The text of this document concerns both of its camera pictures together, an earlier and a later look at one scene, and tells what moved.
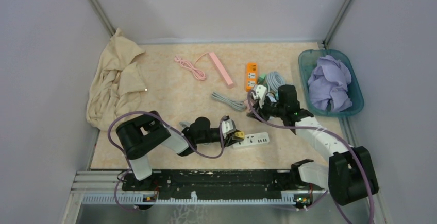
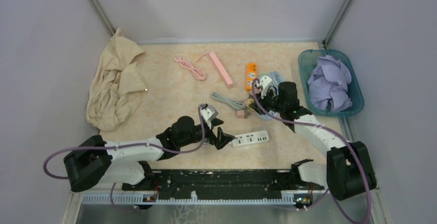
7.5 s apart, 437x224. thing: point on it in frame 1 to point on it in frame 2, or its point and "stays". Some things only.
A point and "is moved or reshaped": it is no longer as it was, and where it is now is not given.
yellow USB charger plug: (240, 134) is moved or reshaped
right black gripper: (264, 116) stays
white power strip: (254, 139) stays
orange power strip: (251, 75) stays
